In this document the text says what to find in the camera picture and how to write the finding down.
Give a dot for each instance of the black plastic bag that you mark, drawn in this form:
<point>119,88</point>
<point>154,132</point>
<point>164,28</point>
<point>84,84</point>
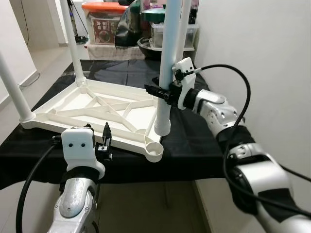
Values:
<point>130,26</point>

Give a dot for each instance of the green round lid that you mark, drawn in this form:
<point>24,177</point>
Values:
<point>153,14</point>

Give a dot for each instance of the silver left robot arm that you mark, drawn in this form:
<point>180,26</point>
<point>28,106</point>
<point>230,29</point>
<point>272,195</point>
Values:
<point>73,204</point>

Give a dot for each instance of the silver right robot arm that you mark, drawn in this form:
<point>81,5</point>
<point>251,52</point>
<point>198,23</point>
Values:
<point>252,170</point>

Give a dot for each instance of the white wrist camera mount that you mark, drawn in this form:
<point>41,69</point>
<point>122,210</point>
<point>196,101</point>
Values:
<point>184,77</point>
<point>80,148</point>

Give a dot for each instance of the mop with black head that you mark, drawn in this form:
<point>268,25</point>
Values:
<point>80,39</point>

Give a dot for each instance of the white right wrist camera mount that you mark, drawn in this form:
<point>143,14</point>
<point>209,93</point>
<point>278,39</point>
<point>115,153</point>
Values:
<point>184,77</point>

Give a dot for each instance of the black round basin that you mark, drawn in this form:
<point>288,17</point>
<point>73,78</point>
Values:
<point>148,51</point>

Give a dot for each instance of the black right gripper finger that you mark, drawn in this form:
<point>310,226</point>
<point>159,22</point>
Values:
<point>155,92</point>

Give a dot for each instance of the beige patterned box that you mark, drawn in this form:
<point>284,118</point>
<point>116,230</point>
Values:
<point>112,52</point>

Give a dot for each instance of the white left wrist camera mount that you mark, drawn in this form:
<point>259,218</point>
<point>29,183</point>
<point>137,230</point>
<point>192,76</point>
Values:
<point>80,148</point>

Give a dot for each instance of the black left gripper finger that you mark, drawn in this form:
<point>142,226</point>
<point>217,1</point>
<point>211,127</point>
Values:
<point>90,127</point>
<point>106,133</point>

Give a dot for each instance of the clear plastic storage box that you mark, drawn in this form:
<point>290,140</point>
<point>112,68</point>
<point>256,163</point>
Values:
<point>192,35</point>

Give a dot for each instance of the orange lid storage box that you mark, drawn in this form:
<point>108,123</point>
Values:
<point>104,24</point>

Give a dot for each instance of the white plastic table leg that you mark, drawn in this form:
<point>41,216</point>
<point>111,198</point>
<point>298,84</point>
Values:
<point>169,39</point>
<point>73,43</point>
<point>184,29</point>
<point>14,87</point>

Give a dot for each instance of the black tablecloth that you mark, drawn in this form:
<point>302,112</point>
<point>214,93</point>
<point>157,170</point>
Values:
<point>194,145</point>

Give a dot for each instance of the metal folding table frame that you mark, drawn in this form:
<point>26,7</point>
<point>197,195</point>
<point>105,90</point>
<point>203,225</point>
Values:
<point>166,194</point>

